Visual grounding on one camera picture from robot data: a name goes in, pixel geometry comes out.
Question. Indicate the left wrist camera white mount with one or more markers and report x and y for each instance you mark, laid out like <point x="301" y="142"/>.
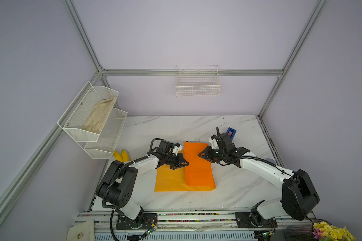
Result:
<point x="176" y="149"/>

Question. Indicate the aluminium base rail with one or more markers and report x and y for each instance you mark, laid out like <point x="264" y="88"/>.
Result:
<point x="211" y="225"/>

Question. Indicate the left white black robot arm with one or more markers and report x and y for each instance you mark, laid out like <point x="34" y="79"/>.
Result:
<point x="116" y="187"/>

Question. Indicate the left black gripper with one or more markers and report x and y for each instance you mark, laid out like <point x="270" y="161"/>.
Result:
<point x="180" y="165"/>

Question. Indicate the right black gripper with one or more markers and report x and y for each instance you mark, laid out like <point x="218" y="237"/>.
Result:
<point x="204" y="154"/>

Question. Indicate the yellow banana right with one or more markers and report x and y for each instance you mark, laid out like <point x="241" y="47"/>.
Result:
<point x="125" y="156"/>

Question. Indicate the white wire basket on wall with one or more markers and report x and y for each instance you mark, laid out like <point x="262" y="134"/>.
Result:
<point x="197" y="80"/>

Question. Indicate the lower white wire shelf basket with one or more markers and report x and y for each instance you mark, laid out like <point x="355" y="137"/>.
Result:
<point x="105" y="146"/>

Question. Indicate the white wire shelf basket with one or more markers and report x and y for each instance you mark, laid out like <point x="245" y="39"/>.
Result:
<point x="75" y="116"/>
<point x="105" y="146"/>

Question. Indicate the yellow flower bouquet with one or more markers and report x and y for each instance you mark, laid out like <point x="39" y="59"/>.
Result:
<point x="323" y="231"/>

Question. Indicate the yellow banana left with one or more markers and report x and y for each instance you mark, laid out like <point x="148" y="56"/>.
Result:
<point x="118" y="157"/>

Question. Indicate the blue tape dispenser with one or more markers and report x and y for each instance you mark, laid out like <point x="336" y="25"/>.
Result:
<point x="231" y="133"/>

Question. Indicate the beige cloth in basket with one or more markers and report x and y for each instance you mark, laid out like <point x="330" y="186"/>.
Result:
<point x="98" y="116"/>

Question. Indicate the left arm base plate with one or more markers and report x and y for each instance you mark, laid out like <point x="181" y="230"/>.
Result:
<point x="137" y="222"/>

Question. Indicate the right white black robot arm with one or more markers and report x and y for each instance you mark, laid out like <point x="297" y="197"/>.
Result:
<point x="298" y="194"/>

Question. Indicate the upper white wire shelf basket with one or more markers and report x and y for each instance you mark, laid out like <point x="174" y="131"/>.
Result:
<point x="75" y="116"/>

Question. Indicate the beige cloth bag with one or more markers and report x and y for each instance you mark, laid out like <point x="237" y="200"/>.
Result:
<point x="82" y="232"/>

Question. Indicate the yellow banana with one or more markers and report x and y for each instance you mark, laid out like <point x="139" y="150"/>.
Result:
<point x="118" y="157"/>
<point x="125" y="156"/>

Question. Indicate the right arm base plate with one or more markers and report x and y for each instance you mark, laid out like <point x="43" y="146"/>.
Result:
<point x="252" y="220"/>

